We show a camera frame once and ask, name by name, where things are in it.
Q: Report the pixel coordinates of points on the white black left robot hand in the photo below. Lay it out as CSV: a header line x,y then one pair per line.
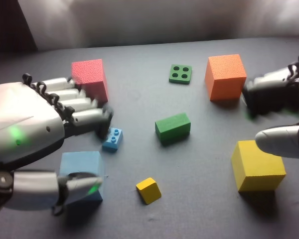
x,y
20,112

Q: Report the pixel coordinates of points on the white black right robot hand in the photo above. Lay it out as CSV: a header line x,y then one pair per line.
x,y
271,78

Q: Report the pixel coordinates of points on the large yellow cube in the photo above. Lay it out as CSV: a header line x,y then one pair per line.
x,y
256,171

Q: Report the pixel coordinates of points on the green four-hole brick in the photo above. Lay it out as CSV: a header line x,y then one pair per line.
x,y
180,72

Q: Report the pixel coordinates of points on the green rectangular block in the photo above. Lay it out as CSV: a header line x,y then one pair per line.
x,y
173,127

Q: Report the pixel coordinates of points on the small yellow cube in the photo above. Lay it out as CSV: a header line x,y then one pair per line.
x,y
149,191

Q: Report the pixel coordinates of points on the orange foam cube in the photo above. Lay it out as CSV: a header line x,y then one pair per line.
x,y
226,77

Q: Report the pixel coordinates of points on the light blue foam cube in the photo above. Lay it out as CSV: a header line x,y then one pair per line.
x,y
79,161

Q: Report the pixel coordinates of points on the red foam cube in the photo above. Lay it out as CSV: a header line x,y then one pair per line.
x,y
92,74

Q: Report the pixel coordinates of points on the dark panel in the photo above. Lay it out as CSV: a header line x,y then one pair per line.
x,y
5,25

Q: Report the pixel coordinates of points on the small blue studded brick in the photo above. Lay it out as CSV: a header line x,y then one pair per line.
x,y
112,145

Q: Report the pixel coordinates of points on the grey table cloth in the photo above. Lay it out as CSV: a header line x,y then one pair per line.
x,y
201,174

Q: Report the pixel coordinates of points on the white backdrop curtain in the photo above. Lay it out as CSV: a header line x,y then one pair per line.
x,y
139,20

